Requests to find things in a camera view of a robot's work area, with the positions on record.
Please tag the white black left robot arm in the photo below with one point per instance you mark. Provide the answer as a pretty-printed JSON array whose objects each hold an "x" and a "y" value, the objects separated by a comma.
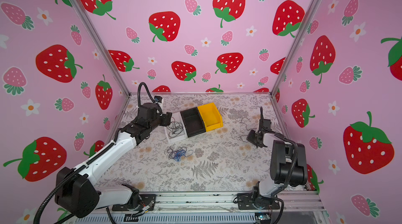
[{"x": 75, "y": 188}]

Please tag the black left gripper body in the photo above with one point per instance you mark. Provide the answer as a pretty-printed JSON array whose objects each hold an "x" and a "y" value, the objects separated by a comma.
[{"x": 164, "y": 119}]

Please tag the black plastic bin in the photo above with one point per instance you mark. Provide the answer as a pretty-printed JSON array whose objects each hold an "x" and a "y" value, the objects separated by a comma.
[{"x": 193, "y": 122}]

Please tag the aluminium corner post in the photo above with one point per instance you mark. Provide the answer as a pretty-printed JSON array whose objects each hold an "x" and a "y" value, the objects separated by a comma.
[
  {"x": 301, "y": 32},
  {"x": 91, "y": 30}
]

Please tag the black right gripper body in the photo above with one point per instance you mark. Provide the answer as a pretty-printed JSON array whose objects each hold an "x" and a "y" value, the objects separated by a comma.
[{"x": 253, "y": 136}]

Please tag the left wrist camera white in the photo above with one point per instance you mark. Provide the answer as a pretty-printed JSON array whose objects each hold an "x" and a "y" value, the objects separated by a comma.
[{"x": 158, "y": 99}]

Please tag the yellow plastic bin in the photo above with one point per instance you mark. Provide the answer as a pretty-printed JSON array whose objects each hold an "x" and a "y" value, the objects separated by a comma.
[{"x": 211, "y": 116}]

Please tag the aluminium corner post right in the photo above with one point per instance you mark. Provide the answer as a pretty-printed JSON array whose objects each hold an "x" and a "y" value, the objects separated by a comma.
[{"x": 301, "y": 32}]

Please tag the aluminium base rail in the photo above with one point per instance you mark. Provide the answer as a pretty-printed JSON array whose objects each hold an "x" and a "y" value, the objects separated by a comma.
[{"x": 207, "y": 208}]

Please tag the white plastic bin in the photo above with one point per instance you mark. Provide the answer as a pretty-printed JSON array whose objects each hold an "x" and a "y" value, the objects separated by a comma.
[{"x": 176, "y": 131}]

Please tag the aluminium corner post left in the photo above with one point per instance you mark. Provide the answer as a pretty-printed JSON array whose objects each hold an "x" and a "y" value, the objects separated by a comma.
[{"x": 91, "y": 30}]

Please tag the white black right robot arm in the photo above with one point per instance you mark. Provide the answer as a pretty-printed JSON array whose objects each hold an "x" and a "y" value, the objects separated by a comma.
[{"x": 288, "y": 167}]

